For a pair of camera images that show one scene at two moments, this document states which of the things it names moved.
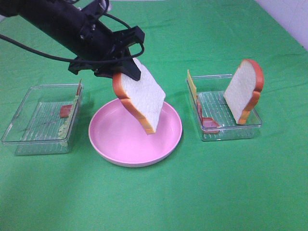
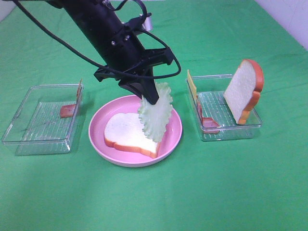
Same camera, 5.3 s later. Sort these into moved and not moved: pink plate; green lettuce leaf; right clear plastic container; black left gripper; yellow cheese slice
Moved: black left gripper; green lettuce leaf
Not moved: right clear plastic container; yellow cheese slice; pink plate
